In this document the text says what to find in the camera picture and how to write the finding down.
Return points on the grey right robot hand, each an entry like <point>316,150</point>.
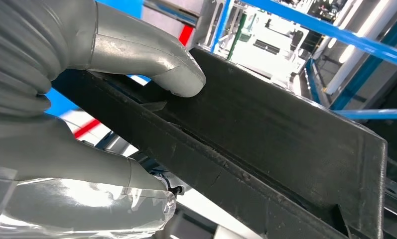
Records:
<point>69,198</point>

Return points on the blue metal shelf rack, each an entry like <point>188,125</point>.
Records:
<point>350,39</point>

